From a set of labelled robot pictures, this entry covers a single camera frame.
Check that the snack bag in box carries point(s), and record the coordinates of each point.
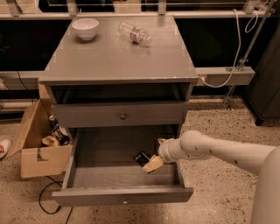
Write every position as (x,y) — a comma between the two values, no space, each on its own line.
(50,141)

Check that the soda can in box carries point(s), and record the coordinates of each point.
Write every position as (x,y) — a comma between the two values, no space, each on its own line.
(53,122)

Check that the white ceramic bowl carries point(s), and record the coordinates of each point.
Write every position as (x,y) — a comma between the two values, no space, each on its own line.
(85,28)

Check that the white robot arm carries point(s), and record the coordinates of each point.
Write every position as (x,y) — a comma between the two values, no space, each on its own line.
(261,160)

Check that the open grey middle drawer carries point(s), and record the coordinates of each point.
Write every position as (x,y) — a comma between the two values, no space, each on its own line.
(102,169)

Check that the closed grey top drawer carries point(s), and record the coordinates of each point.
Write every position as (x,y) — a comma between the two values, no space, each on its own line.
(111,115)

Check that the open cardboard box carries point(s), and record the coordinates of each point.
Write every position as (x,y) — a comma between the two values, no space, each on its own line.
(38,160)

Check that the white red shoe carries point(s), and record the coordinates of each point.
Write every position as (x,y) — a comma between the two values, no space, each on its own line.
(4,147)

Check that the dark cabinet on wheels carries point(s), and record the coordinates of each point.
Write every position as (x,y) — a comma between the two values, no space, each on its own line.
(263,93)

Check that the diagonal metal pole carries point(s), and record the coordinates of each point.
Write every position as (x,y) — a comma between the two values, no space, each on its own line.
(267,6)

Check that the clear plastic water bottle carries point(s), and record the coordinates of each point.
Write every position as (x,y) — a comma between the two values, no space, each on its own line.
(134,33)

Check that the grey metal rail shelf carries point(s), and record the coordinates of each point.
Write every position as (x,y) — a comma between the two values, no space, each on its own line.
(224,76)

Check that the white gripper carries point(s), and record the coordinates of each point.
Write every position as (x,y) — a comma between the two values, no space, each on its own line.
(164,151)

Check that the grey wooden drawer cabinet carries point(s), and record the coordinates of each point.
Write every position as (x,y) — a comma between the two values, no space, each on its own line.
(110,69)

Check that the black rxbar chocolate wrapper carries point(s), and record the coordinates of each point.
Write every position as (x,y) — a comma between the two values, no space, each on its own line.
(142,158)

